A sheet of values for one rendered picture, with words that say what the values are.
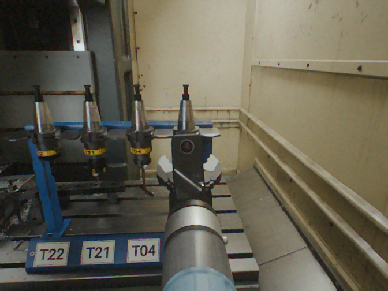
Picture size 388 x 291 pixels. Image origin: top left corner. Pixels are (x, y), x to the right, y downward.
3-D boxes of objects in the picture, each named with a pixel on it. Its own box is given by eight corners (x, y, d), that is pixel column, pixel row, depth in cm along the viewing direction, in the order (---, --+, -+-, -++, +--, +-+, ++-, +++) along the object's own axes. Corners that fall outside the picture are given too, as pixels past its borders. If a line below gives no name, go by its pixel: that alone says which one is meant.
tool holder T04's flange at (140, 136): (154, 134, 64) (153, 125, 64) (153, 142, 59) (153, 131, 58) (129, 135, 64) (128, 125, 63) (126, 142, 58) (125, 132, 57)
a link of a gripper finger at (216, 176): (203, 168, 50) (186, 189, 42) (203, 159, 49) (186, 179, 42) (226, 171, 48) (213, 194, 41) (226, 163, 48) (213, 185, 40)
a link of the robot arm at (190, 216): (161, 226, 29) (231, 223, 30) (164, 203, 33) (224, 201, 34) (164, 274, 32) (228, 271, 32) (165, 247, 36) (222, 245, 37)
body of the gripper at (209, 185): (169, 207, 48) (166, 256, 36) (167, 165, 45) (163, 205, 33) (209, 205, 48) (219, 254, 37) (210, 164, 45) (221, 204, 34)
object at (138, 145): (152, 146, 65) (152, 135, 64) (151, 154, 60) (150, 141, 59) (132, 148, 64) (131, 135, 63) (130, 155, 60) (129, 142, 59)
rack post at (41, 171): (58, 242, 70) (36, 141, 60) (38, 243, 70) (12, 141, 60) (72, 220, 79) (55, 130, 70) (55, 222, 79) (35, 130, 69)
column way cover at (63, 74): (101, 163, 123) (87, 50, 107) (0, 165, 121) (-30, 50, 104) (104, 159, 128) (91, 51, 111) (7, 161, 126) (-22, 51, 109)
